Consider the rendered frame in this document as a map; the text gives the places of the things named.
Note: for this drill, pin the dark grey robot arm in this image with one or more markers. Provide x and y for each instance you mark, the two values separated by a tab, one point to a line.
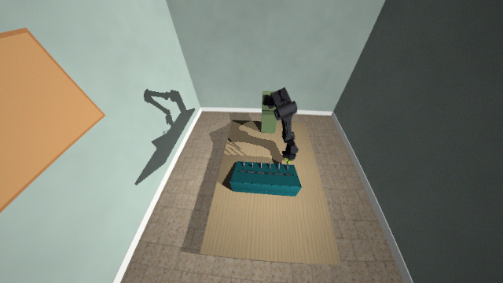
285	109

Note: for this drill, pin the teal wedge-shaped console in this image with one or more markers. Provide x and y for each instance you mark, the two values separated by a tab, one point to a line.
249	177

